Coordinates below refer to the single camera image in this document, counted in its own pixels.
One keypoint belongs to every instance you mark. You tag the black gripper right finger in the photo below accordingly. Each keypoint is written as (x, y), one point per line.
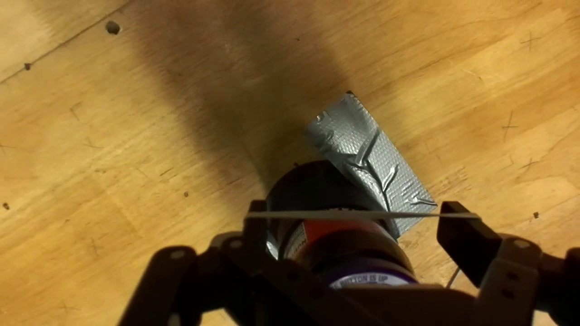
(513, 277)

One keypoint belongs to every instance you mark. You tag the grey duct tape piece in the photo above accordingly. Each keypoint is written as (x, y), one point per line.
(362, 150)

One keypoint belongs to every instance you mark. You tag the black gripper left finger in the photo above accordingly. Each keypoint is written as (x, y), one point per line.
(199, 283)

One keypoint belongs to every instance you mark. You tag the dark cup with orange label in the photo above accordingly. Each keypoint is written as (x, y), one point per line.
(337, 241)

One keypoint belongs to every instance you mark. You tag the thin white rubber band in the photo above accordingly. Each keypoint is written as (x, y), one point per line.
(362, 214)

